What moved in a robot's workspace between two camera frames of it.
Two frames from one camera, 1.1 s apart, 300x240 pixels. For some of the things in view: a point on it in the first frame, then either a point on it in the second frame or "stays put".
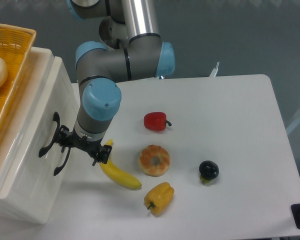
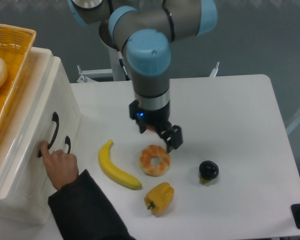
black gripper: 97,150 -> 158,120
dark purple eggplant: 208,170 stays put
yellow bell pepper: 159,197 stays put
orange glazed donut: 145,164 stays put
